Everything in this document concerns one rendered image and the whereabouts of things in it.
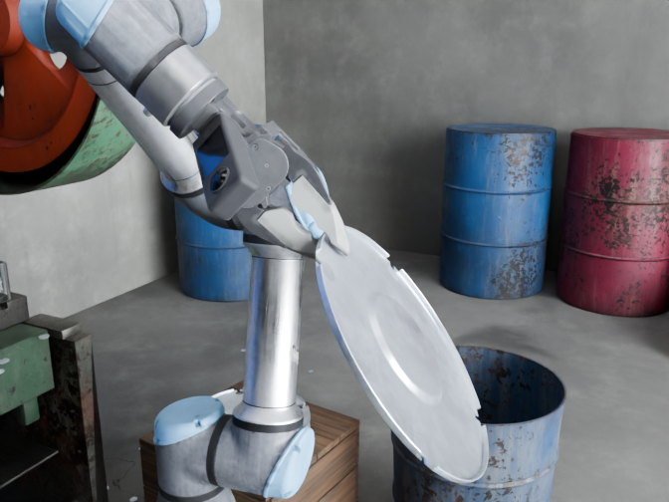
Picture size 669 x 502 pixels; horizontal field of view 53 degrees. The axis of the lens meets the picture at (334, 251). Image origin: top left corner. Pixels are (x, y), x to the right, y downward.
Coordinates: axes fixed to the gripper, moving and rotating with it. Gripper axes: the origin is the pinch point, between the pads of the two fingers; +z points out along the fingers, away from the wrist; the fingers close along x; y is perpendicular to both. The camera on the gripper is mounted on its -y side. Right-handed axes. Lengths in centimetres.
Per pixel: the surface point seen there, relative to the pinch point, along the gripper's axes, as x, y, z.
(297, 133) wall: 66, 402, -20
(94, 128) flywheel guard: 39, 78, -44
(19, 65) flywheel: 47, 95, -71
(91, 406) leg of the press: 89, 74, -2
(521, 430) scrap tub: 17, 69, 67
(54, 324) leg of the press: 81, 76, -22
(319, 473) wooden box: 61, 74, 47
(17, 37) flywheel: 42, 93, -74
